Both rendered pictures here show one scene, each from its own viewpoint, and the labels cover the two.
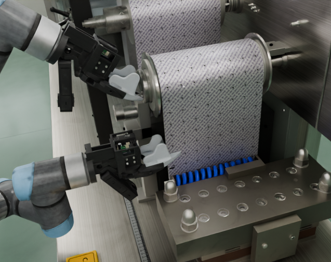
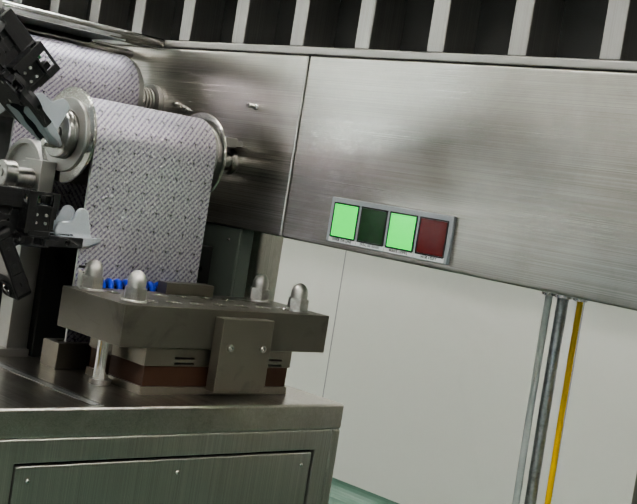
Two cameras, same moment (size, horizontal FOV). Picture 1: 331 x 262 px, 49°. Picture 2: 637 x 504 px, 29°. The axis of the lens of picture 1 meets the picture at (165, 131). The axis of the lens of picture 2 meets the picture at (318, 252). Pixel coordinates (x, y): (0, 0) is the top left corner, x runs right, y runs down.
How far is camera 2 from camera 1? 1.37 m
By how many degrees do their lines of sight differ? 42
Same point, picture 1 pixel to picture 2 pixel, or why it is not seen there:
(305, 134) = not seen: hidden behind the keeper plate
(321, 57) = (287, 137)
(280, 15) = (228, 104)
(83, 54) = (13, 51)
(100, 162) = not seen: outside the picture
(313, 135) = not seen: hidden behind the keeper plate
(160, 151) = (81, 219)
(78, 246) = not seen: outside the picture
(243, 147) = (179, 268)
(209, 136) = (139, 229)
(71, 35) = (9, 21)
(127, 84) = (52, 111)
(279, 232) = (249, 331)
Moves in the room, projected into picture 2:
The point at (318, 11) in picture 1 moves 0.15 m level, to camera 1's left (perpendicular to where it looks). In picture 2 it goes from (283, 86) to (201, 69)
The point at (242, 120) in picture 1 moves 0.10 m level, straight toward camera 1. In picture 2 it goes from (184, 219) to (195, 223)
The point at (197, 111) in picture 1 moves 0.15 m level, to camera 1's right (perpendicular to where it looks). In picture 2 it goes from (132, 180) to (218, 193)
